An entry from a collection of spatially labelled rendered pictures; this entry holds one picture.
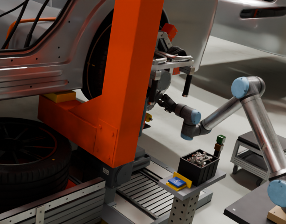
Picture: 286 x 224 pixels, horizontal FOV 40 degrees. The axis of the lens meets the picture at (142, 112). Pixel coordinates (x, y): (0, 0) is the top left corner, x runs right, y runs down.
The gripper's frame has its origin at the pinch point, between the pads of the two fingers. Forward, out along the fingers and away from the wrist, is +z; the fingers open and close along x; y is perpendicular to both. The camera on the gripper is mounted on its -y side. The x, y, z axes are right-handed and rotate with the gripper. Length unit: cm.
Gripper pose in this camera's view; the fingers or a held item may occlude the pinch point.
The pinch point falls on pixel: (155, 97)
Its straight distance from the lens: 278.6
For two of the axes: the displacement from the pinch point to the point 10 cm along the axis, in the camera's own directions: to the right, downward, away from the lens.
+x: 5.9, -7.6, 2.6
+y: 3.5, 5.4, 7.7
